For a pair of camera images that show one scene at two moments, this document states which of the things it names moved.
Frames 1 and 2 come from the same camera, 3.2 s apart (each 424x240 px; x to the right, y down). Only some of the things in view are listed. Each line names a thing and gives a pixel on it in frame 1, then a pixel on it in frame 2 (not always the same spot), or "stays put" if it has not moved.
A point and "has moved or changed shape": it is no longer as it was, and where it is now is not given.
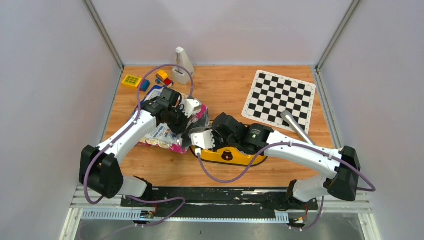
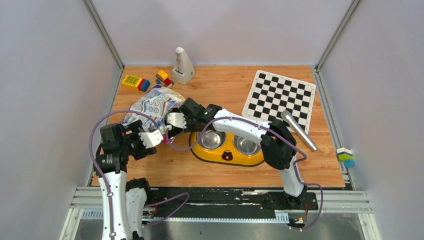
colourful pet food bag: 161,137 has moved or changed shape
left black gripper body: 177,120 → 138,149
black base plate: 212,202 stays put
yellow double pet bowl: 226,156 stays put
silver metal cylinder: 291,121 stays put
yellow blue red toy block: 134,81 stays put
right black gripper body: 219,142 → 191,125
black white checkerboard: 270,94 stays put
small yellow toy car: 162,78 stays put
